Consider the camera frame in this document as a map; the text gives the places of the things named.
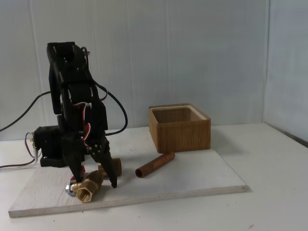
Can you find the brass ball valve red handle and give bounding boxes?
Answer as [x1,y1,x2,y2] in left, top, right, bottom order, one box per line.
[65,165,104,203]

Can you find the wooden box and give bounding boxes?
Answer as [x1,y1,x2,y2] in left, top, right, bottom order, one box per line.
[148,103,212,154]

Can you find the copper pipe piece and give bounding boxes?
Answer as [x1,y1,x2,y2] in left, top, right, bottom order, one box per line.
[135,151,176,179]

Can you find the white wooden board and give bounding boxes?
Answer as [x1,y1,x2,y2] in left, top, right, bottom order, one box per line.
[8,149,248,218]

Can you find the black cable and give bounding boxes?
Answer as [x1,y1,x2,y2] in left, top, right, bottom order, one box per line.
[0,91,52,132]

